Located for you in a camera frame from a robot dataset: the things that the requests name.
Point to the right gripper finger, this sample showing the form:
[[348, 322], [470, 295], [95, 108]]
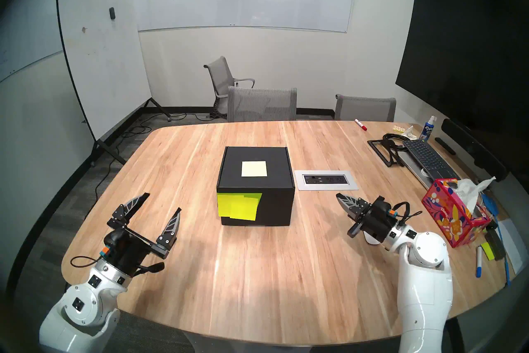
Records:
[[357, 202], [351, 211]]

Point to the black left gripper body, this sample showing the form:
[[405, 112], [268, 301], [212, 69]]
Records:
[[134, 259]]

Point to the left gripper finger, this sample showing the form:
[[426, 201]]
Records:
[[130, 207], [170, 232]]

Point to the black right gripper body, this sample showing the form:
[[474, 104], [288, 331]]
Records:
[[378, 230]]

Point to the black cardboard box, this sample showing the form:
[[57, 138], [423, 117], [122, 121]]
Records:
[[277, 203]]

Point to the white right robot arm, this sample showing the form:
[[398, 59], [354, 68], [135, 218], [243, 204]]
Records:
[[425, 294]]

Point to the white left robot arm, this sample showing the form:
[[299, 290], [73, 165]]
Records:
[[78, 306]]

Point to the red floral tissue box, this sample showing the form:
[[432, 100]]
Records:
[[448, 211]]

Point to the silver table power outlet panel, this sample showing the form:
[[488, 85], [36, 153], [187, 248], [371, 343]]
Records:
[[324, 179]]

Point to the neon green sticky note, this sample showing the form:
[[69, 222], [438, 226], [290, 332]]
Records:
[[223, 205]]

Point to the black keyboard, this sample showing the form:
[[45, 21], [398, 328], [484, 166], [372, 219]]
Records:
[[427, 158], [419, 177]]

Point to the bright yellow sticky note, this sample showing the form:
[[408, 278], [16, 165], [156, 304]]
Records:
[[244, 209]]

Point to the red whiteboard marker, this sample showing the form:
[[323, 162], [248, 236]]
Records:
[[360, 124]]

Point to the crumpled white tissue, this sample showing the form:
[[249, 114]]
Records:
[[410, 132]]

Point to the grey fabric chair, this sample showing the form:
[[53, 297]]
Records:
[[363, 109]]

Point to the whiteboard cleaner spray bottle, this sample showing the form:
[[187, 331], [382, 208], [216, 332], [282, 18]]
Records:
[[425, 132]]

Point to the black remote control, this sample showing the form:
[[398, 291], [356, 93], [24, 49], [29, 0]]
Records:
[[444, 145]]

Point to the blue whiteboard marker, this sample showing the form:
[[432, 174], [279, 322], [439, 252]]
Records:
[[478, 261]]

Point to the pale yellow sticky note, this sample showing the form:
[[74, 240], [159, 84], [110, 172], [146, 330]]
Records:
[[254, 168]]

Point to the yellow sticky note pad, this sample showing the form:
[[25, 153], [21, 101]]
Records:
[[487, 251]]

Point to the large black whiteboard eraser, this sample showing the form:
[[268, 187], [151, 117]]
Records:
[[496, 244]]

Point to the black video bar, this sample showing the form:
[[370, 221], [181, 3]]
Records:
[[471, 148]]

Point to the grey mesh chair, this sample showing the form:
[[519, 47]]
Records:
[[262, 106]]

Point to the rolling whiteboard on black stand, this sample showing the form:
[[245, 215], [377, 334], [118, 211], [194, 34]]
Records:
[[103, 62]]

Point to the grey office chair with armrests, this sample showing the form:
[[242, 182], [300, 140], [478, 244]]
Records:
[[219, 73]]

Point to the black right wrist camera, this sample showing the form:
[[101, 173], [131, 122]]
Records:
[[382, 207]]

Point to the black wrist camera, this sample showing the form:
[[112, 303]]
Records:
[[115, 238], [382, 207]]

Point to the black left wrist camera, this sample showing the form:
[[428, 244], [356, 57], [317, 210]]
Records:
[[115, 238]]

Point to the large black wall screen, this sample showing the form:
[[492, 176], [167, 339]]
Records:
[[458, 46]]

